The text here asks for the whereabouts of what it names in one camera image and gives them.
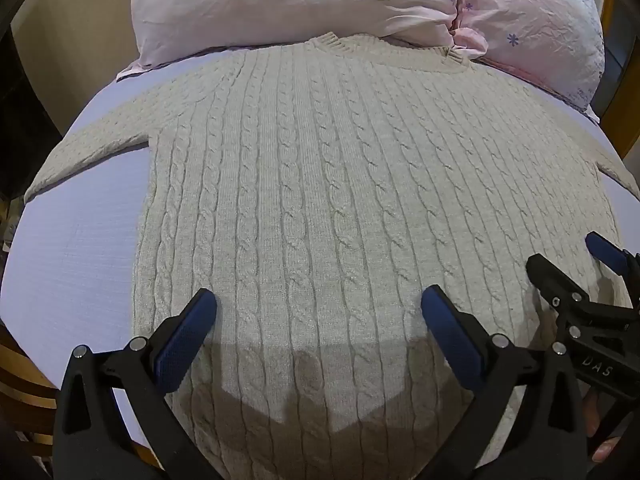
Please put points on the wooden bed frame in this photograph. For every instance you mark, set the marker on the wooden bed frame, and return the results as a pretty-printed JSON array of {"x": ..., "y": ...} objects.
[{"x": 22, "y": 385}]

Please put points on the white floral pillow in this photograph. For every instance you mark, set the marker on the white floral pillow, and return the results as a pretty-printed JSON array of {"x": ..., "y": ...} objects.
[{"x": 260, "y": 5}]

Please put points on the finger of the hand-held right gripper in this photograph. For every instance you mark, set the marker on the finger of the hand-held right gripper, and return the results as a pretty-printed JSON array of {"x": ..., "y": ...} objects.
[
  {"x": 552, "y": 280},
  {"x": 606, "y": 252}
]

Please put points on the lavender bed sheet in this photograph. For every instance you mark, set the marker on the lavender bed sheet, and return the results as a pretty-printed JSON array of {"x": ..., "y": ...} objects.
[{"x": 75, "y": 260}]

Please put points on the pink floral pillow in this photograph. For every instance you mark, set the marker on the pink floral pillow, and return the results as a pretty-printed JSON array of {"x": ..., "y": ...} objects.
[{"x": 540, "y": 25}]

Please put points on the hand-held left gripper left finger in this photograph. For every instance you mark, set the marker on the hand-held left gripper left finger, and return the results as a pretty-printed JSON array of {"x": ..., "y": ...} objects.
[{"x": 184, "y": 342}]

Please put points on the person's right hand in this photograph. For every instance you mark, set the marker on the person's right hand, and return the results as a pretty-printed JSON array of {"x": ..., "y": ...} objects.
[{"x": 594, "y": 417}]

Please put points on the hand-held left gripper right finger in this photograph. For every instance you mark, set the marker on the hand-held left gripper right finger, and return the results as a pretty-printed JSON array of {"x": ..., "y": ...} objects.
[{"x": 451, "y": 337}]

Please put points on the wooden headboard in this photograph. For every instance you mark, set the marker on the wooden headboard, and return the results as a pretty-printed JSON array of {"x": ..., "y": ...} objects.
[{"x": 620, "y": 85}]

